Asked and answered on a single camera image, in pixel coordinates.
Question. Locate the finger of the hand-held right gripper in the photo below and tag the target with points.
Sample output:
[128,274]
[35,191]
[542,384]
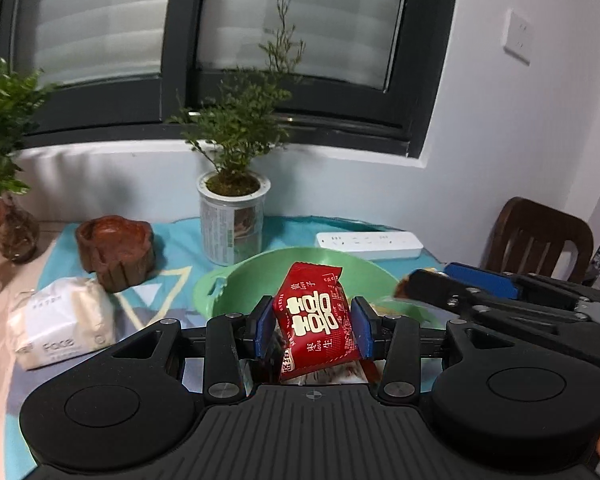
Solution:
[445,292]
[480,279]

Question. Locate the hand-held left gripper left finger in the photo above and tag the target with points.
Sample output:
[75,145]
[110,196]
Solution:
[263,327]

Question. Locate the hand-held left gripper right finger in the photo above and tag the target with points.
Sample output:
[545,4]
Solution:
[362,327]

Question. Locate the brown snack piece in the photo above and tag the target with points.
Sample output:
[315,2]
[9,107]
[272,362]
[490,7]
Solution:
[405,287]

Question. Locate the red white-print snack packet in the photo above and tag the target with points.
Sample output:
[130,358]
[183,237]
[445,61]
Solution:
[315,320]

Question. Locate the green plastic bowl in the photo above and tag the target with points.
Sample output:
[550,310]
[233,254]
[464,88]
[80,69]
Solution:
[230,285]

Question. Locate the wooden chair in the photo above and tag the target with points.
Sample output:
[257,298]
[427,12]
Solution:
[540,230]

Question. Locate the white power strip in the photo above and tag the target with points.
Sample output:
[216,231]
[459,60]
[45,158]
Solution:
[370,245]

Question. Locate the potted plant white pot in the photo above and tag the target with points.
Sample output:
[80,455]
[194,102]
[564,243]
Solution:
[232,220]

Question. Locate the blue patterned tablecloth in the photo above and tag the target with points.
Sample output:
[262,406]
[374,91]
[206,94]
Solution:
[175,250]

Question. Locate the carved wooden bowl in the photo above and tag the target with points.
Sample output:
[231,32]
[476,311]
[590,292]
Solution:
[115,250]

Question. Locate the white tissue pack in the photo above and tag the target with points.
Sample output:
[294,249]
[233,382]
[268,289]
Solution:
[60,320]

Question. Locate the potted plant glass vase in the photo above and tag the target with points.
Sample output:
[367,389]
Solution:
[5,125]

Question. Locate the dark framed window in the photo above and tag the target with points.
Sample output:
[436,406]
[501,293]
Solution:
[105,25]

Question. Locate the white wall socket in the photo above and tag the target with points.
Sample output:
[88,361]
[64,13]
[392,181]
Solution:
[518,36]

